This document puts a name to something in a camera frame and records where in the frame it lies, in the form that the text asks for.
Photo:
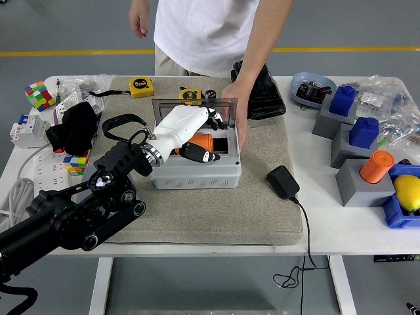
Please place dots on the grey holder block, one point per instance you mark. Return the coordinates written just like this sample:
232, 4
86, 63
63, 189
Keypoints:
357, 193
325, 124
343, 152

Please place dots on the blue plastic block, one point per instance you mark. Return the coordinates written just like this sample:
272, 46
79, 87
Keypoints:
343, 100
363, 131

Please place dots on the black glossy pedal device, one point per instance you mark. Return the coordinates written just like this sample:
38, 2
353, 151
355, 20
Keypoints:
265, 101

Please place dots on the person's right hand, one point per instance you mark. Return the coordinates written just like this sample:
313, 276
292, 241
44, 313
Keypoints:
139, 21

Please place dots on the clear bags of small parts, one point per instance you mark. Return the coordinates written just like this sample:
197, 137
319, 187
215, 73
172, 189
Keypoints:
393, 105

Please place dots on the white circuit breaker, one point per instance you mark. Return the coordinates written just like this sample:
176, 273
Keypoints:
28, 131

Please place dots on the grey plastic junction box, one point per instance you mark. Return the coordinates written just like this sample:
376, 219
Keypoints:
197, 178

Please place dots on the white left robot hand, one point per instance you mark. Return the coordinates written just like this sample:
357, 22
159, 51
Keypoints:
180, 126

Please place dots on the grey-brown mat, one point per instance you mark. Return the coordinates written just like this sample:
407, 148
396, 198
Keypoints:
213, 216

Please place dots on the black table control panel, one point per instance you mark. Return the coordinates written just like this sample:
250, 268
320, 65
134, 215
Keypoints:
393, 258

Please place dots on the small black cylinder capacitor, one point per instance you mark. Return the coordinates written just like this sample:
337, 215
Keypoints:
210, 94

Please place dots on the colourful puzzle cube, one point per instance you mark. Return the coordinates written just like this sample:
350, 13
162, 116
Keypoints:
77, 162
39, 96

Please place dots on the white power strip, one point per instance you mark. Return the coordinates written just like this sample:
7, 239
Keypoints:
49, 170

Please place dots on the black cloth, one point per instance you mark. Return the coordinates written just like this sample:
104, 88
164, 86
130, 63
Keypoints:
73, 128

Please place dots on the smoky transparent box lid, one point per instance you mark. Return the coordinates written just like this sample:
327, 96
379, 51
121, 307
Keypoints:
226, 111

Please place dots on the small black object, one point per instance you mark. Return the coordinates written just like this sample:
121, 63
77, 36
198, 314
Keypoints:
404, 161

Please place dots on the person's left forearm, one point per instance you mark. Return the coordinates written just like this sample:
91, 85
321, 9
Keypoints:
262, 46

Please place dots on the yellow square tape measure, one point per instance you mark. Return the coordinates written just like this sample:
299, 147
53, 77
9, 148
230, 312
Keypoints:
141, 88

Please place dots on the person's right forearm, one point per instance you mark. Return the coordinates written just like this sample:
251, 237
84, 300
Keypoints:
144, 4

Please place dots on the orange cylinder battery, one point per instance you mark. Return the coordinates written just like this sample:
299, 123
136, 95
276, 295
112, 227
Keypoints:
201, 141
375, 167

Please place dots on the person's left hand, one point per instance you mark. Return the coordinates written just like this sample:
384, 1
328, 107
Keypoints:
243, 108

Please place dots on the person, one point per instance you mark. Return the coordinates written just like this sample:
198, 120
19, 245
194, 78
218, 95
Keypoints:
203, 33

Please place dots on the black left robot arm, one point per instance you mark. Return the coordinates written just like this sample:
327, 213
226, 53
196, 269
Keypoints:
82, 210

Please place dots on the blue plastic bin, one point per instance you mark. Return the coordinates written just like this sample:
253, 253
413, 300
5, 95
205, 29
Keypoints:
393, 216

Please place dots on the yellow round tape measure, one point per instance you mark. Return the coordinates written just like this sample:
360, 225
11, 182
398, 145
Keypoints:
190, 95

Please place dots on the black power adapter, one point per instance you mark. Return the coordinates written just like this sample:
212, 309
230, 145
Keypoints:
283, 181

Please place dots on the dark electronic parts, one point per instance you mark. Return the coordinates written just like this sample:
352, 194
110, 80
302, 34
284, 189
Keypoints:
311, 92

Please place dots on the light blue bowl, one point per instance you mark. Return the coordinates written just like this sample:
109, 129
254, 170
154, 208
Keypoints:
297, 83

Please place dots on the yellow lemon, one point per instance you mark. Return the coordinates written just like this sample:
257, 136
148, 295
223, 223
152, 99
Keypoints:
408, 192

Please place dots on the white table leg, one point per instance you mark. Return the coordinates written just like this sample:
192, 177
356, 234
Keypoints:
343, 285
100, 285

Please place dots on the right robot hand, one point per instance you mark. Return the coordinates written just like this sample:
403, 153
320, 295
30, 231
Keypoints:
414, 307

